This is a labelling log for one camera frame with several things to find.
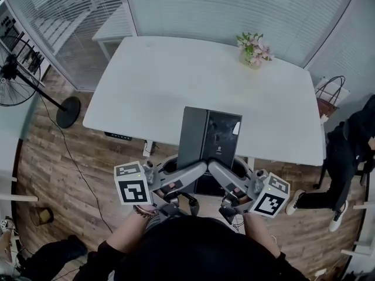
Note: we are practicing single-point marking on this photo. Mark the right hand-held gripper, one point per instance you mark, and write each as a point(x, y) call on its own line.
point(268, 198)

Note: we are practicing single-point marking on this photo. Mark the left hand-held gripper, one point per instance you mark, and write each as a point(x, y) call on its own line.
point(133, 189)

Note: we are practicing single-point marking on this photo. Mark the black rectangular box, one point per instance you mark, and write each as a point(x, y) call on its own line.
point(222, 133)

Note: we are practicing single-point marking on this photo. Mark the person's left forearm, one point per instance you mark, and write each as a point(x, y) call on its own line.
point(129, 233)

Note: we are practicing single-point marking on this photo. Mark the person's right forearm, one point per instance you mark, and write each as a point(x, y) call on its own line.
point(259, 233)

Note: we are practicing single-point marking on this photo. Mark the person's left hand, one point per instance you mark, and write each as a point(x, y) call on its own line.
point(172, 184)

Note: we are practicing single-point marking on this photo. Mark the person's right hand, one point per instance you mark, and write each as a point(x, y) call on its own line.
point(238, 192)

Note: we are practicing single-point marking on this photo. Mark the black desk control panel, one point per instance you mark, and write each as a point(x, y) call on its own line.
point(118, 136)

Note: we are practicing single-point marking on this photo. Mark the person's black top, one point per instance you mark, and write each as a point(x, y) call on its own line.
point(199, 250)

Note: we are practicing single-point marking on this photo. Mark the black office chair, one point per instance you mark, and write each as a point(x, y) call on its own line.
point(320, 178)

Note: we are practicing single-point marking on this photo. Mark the large white desk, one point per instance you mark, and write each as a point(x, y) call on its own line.
point(164, 83)

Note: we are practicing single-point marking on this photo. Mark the brown handbag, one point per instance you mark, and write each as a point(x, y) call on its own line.
point(326, 107)

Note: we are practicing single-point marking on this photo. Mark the pink flower bouquet vase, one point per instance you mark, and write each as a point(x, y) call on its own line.
point(253, 51)

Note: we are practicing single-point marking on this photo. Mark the black standing fan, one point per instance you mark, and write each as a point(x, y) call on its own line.
point(68, 113)

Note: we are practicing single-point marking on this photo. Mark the person's left leg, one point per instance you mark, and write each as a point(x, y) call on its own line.
point(52, 256)

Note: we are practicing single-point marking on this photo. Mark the white bench table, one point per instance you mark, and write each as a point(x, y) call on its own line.
point(114, 31)

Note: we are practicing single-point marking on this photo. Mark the pale side desk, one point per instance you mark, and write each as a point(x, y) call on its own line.
point(14, 145)

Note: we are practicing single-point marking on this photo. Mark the black metal rack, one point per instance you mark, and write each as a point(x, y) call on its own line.
point(30, 58)

